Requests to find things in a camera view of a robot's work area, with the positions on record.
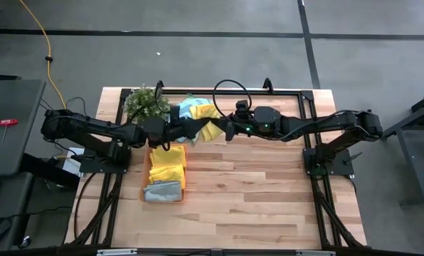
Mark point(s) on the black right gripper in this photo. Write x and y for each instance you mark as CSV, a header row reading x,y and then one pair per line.
x,y
243,125

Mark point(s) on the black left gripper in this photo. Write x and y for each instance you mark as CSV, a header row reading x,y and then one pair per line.
x,y
183,128

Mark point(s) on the grey microfiber towel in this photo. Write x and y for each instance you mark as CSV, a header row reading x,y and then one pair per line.
x,y
162,192

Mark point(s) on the beige storage bin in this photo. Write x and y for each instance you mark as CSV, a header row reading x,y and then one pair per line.
x,y
144,177

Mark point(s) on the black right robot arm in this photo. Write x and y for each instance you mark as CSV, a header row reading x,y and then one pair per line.
x,y
322,124

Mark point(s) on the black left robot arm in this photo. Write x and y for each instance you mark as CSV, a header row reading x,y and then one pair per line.
x,y
91,126

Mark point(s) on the light blue microfiber towel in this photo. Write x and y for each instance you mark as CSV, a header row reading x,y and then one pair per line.
x,y
185,106

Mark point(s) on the artificial green potted plant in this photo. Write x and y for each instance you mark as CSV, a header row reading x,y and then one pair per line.
x,y
141,103

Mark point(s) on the long black floor tape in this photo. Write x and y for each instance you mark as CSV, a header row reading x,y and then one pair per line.
x,y
162,34

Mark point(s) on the short black floor tape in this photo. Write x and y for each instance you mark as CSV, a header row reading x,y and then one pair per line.
x,y
308,53

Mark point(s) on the black clamp lever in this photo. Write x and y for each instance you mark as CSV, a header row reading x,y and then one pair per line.
x,y
352,158

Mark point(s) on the white paper sheet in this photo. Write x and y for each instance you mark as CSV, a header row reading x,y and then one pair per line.
x,y
71,167

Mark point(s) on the black desk beam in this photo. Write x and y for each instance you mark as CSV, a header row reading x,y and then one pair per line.
x,y
48,170

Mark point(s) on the grey side desk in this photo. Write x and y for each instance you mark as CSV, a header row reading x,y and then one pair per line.
x,y
16,142

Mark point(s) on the black metal cart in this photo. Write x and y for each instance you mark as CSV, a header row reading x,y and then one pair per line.
x,y
414,149

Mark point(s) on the black caster wheel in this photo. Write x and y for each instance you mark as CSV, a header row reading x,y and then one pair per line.
x,y
25,241

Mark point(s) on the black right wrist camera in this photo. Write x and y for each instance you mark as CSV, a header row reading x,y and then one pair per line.
x,y
242,108

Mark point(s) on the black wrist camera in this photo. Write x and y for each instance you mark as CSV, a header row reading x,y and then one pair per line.
x,y
242,108
174,113

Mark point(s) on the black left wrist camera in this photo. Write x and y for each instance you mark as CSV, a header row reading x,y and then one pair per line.
x,y
174,113

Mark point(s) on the black aluminium table frame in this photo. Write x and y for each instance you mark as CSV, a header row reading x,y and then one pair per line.
x,y
233,92

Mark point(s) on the black frame bracket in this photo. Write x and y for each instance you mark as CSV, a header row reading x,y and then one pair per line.
x,y
159,85
267,84

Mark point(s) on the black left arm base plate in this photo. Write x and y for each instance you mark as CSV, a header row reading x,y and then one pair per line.
x,y
98,165

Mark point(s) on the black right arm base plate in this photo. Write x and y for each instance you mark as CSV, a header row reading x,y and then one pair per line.
x,y
340,170

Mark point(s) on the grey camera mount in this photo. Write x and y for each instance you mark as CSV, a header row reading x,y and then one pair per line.
x,y
216,252

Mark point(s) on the silver metal bracket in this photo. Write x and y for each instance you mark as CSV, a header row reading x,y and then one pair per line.
x,y
116,252
315,253

